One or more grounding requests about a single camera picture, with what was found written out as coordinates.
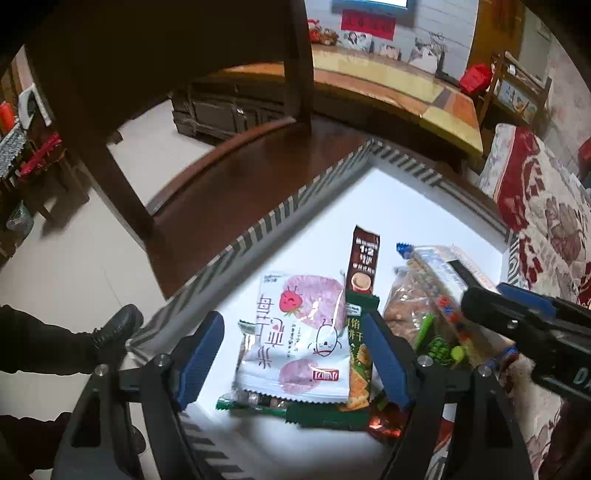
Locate brown coffee sachet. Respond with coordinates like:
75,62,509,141
345,224,382,296

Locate plush toys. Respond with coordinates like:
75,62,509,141
307,18,341,46

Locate bag of green candies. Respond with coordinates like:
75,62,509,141
413,314,468,368

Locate green cracker packet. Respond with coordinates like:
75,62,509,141
344,292,382,411

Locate red floral blanket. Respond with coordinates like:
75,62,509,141
478,122,591,480

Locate orange patterned cabinet cloth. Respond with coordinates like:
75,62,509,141
311,46,484,156

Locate person's black trouser leg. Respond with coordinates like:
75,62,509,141
0,412,72,480
0,305,100,376

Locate red wall poster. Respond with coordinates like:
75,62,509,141
341,10,396,41

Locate red bag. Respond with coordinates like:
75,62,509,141
459,64,493,96

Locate shiny red packet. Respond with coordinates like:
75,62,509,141
367,408,408,445

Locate person's black shoe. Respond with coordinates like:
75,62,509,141
91,304,145,365

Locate wide photo frame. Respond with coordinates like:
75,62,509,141
342,31,374,53

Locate white box with striped rim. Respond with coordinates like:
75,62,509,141
124,138,519,480

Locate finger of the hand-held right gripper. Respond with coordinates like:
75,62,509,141
448,260,559,356
496,282,591,324

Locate dark green serrated packet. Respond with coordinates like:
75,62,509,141
216,391,375,431

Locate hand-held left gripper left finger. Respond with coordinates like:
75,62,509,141
53,311,226,480

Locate wedding photo frame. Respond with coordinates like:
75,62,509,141
409,37,447,75

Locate white pink strawberry snack packet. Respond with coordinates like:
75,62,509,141
232,271,352,404

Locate small clear bag of nuts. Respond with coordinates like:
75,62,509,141
383,265,462,343

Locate small wooden shelf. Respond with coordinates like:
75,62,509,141
480,51,553,134

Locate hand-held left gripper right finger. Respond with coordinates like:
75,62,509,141
366,311,536,480

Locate dark wooden chair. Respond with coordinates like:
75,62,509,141
23,0,370,301

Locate clear packet with blue ends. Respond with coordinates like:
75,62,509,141
396,243,502,297

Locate red cloth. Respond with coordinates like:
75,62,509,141
18,133,64,177

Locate dark wooden cabinet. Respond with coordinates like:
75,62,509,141
171,69,483,162

